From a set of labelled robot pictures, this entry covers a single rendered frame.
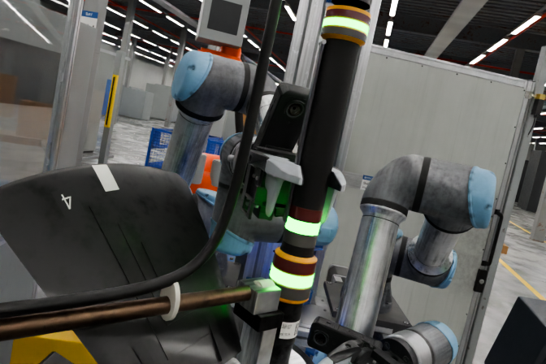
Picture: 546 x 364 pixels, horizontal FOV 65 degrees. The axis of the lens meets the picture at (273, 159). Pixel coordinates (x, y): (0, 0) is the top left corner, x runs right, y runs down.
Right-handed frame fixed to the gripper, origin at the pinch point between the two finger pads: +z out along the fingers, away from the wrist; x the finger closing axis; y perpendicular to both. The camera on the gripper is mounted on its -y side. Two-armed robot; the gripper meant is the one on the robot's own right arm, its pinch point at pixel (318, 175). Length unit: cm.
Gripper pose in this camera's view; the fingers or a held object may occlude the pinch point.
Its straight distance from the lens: 40.7
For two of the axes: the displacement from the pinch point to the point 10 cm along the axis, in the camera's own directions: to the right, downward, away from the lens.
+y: -2.0, 9.8, 0.8
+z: 2.7, 1.3, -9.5
